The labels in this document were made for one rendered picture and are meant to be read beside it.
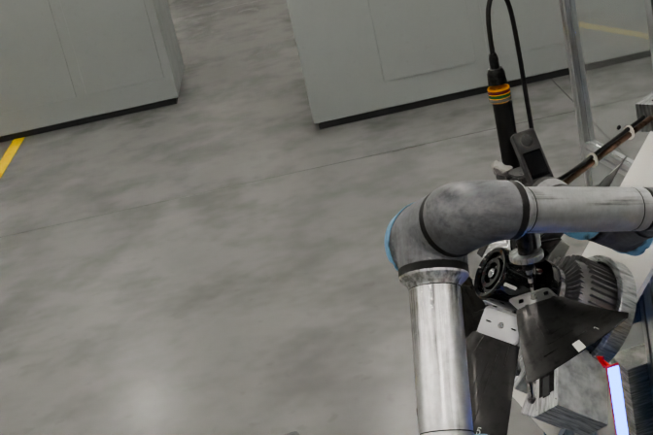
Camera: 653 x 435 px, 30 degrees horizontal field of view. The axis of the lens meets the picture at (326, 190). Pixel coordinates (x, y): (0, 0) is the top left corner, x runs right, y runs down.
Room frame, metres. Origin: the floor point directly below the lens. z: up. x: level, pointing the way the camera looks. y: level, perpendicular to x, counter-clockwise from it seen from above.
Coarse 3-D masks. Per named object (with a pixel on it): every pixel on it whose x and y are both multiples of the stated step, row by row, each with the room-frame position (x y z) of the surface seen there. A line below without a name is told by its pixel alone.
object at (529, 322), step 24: (528, 312) 2.20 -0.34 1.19; (552, 312) 2.17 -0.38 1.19; (576, 312) 2.14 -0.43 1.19; (600, 312) 2.10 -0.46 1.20; (624, 312) 2.06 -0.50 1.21; (528, 336) 2.12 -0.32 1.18; (552, 336) 2.09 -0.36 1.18; (576, 336) 2.05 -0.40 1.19; (600, 336) 2.02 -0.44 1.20; (528, 360) 2.06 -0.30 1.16; (552, 360) 2.02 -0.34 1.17
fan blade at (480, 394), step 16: (480, 336) 2.31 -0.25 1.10; (480, 352) 2.29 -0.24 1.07; (496, 352) 2.28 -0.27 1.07; (512, 352) 2.27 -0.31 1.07; (480, 368) 2.27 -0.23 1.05; (496, 368) 2.26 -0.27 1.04; (512, 368) 2.25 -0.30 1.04; (480, 384) 2.25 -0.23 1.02; (496, 384) 2.24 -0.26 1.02; (512, 384) 2.23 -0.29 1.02; (480, 400) 2.23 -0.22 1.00; (496, 400) 2.22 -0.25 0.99; (480, 416) 2.21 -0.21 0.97; (496, 416) 2.20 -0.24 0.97; (496, 432) 2.17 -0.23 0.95
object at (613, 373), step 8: (608, 368) 1.92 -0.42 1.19; (616, 368) 1.92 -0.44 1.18; (608, 376) 1.92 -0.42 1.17; (616, 376) 1.92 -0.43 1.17; (616, 384) 1.92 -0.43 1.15; (616, 392) 1.92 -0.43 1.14; (616, 400) 1.91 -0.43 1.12; (616, 408) 1.91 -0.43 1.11; (624, 408) 1.92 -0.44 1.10; (616, 416) 1.91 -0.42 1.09; (624, 416) 1.92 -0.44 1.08; (616, 424) 1.91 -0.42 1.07; (624, 424) 1.92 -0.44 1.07; (624, 432) 1.92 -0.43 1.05
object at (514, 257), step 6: (534, 234) 2.27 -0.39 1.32; (534, 240) 2.27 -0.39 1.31; (540, 240) 2.28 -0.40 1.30; (534, 246) 2.27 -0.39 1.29; (510, 252) 2.28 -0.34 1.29; (516, 252) 2.27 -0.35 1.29; (534, 252) 2.25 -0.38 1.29; (540, 252) 2.24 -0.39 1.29; (510, 258) 2.25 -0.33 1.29; (516, 258) 2.24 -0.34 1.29; (522, 258) 2.24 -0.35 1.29; (528, 258) 2.23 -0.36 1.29; (534, 258) 2.23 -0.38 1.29; (540, 258) 2.24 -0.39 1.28; (516, 264) 2.24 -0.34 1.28; (522, 264) 2.23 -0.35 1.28; (528, 264) 2.23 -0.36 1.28
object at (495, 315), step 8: (488, 312) 2.34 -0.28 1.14; (496, 312) 2.33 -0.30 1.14; (504, 312) 2.33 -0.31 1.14; (480, 320) 2.33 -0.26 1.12; (496, 320) 2.32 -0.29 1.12; (504, 320) 2.32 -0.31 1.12; (512, 320) 2.31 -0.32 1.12; (480, 328) 2.32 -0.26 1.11; (488, 328) 2.32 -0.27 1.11; (496, 328) 2.31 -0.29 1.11; (504, 328) 2.31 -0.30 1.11; (496, 336) 2.30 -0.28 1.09; (504, 336) 2.30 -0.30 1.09; (512, 336) 2.29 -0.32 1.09; (512, 344) 2.28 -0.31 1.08
